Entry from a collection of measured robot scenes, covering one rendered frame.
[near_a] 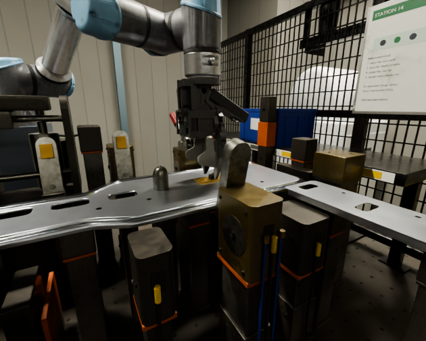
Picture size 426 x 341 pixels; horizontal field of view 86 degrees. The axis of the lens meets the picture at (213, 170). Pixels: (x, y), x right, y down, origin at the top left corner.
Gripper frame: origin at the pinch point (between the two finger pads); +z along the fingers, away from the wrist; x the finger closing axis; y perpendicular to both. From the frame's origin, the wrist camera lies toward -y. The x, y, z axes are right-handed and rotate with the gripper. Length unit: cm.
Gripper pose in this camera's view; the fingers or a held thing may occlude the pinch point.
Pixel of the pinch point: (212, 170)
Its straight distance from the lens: 53.9
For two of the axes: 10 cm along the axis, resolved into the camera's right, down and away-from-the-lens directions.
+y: -8.7, 1.4, -4.7
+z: 0.1, 9.6, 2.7
